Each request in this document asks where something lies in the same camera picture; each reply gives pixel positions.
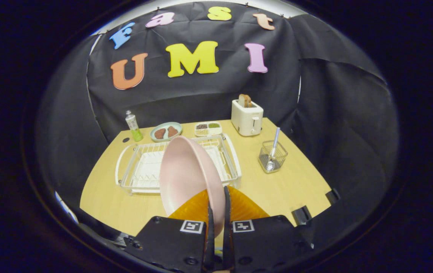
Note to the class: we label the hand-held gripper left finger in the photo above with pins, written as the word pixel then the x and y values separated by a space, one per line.
pixel 210 242

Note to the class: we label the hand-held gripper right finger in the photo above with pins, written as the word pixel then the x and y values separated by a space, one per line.
pixel 226 242

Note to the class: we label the pink plate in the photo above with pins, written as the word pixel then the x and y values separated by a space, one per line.
pixel 186 178

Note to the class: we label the pale green plate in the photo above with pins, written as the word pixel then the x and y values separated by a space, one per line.
pixel 165 124

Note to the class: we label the white divided snack tray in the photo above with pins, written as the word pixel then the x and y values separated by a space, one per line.
pixel 208 129

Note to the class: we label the brown food piece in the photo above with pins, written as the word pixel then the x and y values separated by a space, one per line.
pixel 160 133
pixel 172 131

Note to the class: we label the cream toaster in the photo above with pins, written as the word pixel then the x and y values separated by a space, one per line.
pixel 246 119

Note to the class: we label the clear bottle with green liquid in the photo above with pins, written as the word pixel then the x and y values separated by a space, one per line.
pixel 134 127

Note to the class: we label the brown toast slice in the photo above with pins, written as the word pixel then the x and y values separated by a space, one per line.
pixel 244 100

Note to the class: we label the black backdrop cloth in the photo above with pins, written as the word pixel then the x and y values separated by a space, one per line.
pixel 201 94

